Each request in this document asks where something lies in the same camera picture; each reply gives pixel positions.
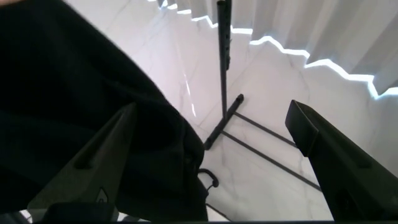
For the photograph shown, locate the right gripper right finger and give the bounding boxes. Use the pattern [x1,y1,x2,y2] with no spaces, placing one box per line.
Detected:
[285,99,398,222]

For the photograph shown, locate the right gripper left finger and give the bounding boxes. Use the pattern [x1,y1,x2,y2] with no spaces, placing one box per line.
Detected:
[27,102,137,222]

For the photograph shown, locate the black garment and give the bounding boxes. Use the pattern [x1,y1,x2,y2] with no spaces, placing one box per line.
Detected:
[0,0,210,222]

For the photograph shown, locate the black clothes rack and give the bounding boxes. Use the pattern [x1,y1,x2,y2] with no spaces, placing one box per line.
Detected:
[203,0,323,192]

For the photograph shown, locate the black cable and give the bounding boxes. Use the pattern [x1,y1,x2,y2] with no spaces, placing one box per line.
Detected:
[197,167,220,192]

